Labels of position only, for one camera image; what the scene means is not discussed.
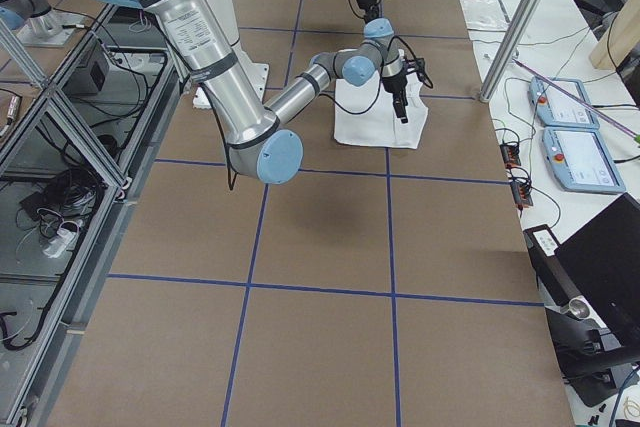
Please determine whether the white long-sleeve printed shirt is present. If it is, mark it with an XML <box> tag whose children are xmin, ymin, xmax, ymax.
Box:
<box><xmin>333</xmin><ymin>74</ymin><xmax>428</xmax><ymax>149</ymax></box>

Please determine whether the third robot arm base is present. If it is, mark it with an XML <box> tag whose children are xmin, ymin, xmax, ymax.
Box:
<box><xmin>1</xmin><ymin>0</ymin><xmax>84</xmax><ymax>47</ymax></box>

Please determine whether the clear plastic document bag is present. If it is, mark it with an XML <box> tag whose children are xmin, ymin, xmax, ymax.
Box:
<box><xmin>459</xmin><ymin>0</ymin><xmax>510</xmax><ymax>32</ymax></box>

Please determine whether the upper orange black adapter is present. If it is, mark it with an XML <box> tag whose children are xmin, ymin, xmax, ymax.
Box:
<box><xmin>500</xmin><ymin>143</ymin><xmax>522</xmax><ymax>169</ymax></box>

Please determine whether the upper blue teach pendant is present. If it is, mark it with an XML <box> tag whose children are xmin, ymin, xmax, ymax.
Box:
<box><xmin>529</xmin><ymin>76</ymin><xmax>600</xmax><ymax>130</ymax></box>

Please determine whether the blue teach pendant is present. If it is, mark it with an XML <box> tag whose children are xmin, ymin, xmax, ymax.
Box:
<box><xmin>529</xmin><ymin>76</ymin><xmax>600</xmax><ymax>130</ymax></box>
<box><xmin>542</xmin><ymin>127</ymin><xmax>626</xmax><ymax>194</ymax></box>

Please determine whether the lower blue teach pendant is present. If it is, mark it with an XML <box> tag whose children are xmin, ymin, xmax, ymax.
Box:
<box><xmin>542</xmin><ymin>127</ymin><xmax>626</xmax><ymax>194</ymax></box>

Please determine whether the black laptop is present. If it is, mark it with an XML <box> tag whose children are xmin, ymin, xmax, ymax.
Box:
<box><xmin>556</xmin><ymin>193</ymin><xmax>639</xmax><ymax>345</ymax></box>

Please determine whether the grey control box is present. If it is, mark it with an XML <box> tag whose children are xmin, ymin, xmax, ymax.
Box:
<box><xmin>63</xmin><ymin>42</ymin><xmax>109</xmax><ymax>95</ymax></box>

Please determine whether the white power strip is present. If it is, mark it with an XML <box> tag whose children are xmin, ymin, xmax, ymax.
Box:
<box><xmin>43</xmin><ymin>224</ymin><xmax>79</xmax><ymax>258</ymax></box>

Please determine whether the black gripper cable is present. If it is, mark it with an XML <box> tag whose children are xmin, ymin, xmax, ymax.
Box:
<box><xmin>319</xmin><ymin>36</ymin><xmax>435</xmax><ymax>116</ymax></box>

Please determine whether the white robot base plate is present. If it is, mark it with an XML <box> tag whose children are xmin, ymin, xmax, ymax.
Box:
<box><xmin>184</xmin><ymin>0</ymin><xmax>269</xmax><ymax>99</ymax></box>

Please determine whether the grey aluminium frame post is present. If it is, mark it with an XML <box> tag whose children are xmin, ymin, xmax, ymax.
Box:
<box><xmin>479</xmin><ymin>0</ymin><xmax>541</xmax><ymax>103</ymax></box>

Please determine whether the wooden post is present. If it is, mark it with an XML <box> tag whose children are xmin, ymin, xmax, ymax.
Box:
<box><xmin>589</xmin><ymin>0</ymin><xmax>639</xmax><ymax>70</ymax></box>

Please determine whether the black camera stand mount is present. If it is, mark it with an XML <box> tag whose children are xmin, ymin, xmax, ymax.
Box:
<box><xmin>545</xmin><ymin>296</ymin><xmax>639</xmax><ymax>407</ymax></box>

